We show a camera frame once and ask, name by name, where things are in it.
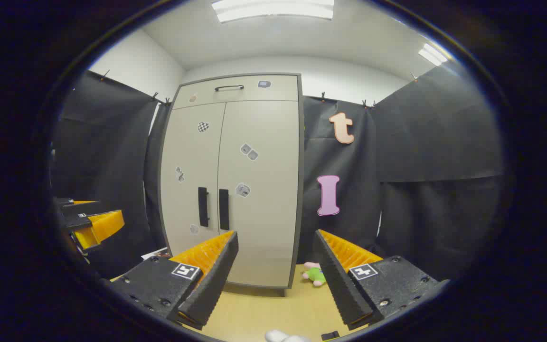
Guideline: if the grey cabinet door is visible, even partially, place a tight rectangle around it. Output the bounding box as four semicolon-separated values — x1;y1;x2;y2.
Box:
217;100;300;289
160;102;226;261

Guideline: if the large ceiling light panel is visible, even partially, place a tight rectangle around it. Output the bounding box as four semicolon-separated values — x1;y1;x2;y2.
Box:
211;0;335;23

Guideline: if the white cardboard box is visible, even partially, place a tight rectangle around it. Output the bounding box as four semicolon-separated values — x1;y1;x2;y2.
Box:
141;247;170;261

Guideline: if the small ceiling light panel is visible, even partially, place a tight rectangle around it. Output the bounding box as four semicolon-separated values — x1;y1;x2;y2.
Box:
418;43;450;66

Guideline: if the grey double-door shoe cabinet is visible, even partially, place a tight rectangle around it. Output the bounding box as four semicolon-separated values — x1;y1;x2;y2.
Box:
158;72;305;291

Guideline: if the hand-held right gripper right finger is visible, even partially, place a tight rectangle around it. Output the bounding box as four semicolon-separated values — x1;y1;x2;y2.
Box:
312;229;451;331

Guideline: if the pink and green plush toy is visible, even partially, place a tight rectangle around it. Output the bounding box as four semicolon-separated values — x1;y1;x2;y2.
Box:
302;262;327;287

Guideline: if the black backdrop cloth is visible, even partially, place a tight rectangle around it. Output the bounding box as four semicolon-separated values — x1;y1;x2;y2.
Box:
50;64;507;285

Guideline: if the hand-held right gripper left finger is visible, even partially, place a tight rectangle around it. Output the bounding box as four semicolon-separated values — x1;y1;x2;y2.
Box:
110;230;240;331

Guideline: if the grey cabinet drawer front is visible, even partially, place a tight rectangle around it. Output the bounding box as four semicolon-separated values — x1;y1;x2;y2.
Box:
173;75;299;110

